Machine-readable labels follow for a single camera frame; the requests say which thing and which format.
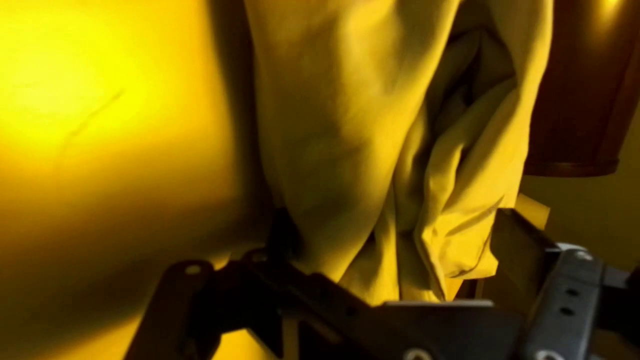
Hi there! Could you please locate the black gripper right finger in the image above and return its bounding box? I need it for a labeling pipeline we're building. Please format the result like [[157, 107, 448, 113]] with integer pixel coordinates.
[[490, 208, 640, 360]]

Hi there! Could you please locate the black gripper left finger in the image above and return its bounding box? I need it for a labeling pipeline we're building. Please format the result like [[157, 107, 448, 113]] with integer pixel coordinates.
[[123, 209, 375, 360]]

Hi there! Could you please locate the light grey cloth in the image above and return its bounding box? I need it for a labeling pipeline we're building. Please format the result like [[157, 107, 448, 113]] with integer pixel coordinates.
[[239, 0, 556, 308]]

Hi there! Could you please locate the brown waste bin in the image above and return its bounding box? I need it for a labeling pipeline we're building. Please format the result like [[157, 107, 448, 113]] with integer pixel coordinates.
[[524, 0, 640, 179]]

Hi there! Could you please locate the light wooden side table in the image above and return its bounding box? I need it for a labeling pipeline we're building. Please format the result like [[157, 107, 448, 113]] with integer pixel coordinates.
[[0, 0, 296, 360]]

